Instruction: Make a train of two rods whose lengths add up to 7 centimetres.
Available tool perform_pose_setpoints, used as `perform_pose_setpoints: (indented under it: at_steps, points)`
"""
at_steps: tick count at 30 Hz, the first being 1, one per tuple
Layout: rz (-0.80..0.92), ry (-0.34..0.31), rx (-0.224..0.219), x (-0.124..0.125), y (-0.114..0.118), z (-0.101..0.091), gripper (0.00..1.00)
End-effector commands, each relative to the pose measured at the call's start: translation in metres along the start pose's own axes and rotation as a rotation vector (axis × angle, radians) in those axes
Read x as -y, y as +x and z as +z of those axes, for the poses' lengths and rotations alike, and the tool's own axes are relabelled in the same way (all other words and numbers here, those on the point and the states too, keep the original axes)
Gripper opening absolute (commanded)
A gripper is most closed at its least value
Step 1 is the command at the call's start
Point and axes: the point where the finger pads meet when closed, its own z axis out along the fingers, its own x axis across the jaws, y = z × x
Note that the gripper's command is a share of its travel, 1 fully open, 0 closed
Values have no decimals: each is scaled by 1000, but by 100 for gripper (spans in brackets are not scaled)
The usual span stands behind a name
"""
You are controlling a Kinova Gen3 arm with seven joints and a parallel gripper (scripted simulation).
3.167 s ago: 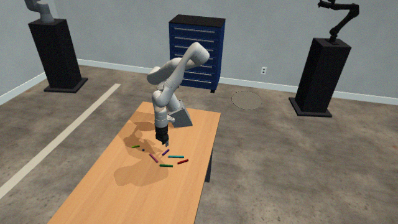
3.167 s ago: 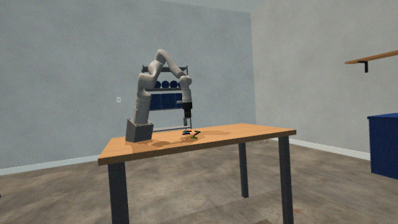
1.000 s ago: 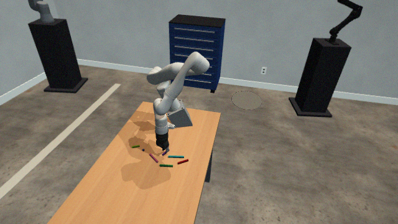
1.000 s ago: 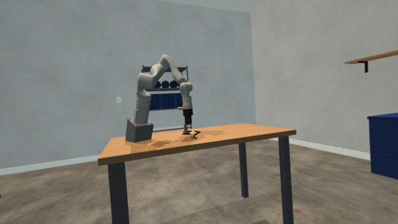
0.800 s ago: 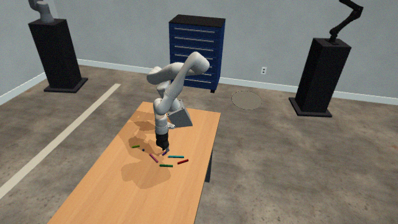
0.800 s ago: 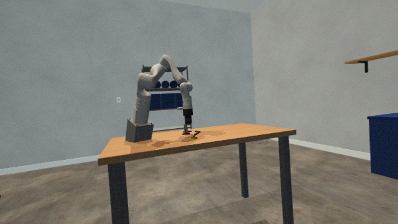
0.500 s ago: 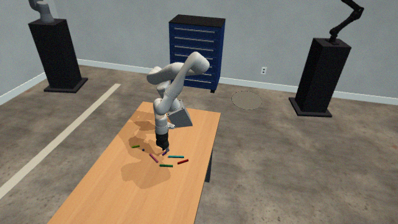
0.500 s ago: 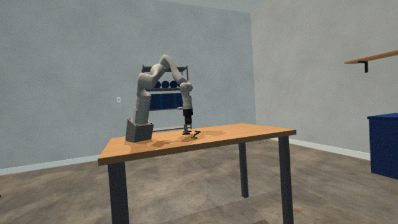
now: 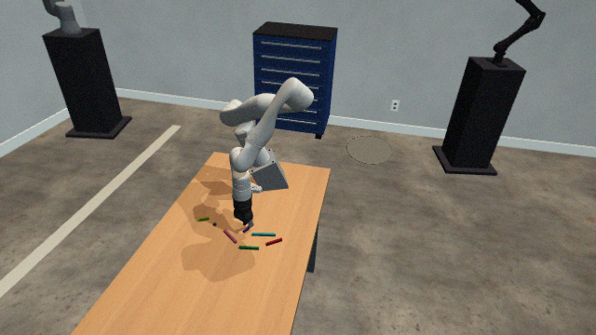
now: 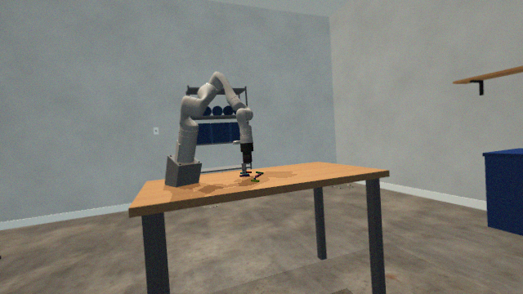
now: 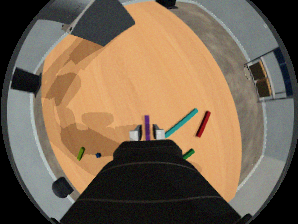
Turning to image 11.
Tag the dark red rod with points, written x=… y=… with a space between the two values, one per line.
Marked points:
x=203 y=124

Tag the green rod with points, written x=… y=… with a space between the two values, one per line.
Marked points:
x=189 y=153

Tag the turquoise rod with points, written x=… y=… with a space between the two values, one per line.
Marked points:
x=181 y=123

